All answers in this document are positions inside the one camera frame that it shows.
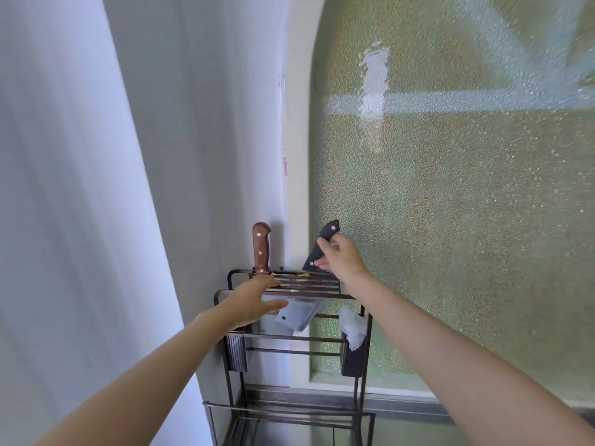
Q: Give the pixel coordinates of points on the person's left hand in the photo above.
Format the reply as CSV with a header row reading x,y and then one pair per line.
x,y
246,304

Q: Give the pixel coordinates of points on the frosted glass window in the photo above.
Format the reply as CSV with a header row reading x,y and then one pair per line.
x,y
465,204

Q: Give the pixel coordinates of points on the white crumpled tissue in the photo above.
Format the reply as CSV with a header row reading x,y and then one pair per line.
x,y
353,327

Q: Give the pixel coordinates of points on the dark metal knife rack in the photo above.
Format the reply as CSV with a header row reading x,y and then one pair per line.
x,y
325,294

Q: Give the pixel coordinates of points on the person's right forearm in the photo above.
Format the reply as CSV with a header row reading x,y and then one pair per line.
x,y
465,366

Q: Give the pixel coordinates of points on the black ribbed holder cup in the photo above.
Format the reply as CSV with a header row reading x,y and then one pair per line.
x,y
353,364
237,353

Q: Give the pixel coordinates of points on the person's right hand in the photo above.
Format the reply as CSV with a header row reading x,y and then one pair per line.
x,y
346,264

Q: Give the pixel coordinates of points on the person's left forearm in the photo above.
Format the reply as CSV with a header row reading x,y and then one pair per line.
x,y
148,385

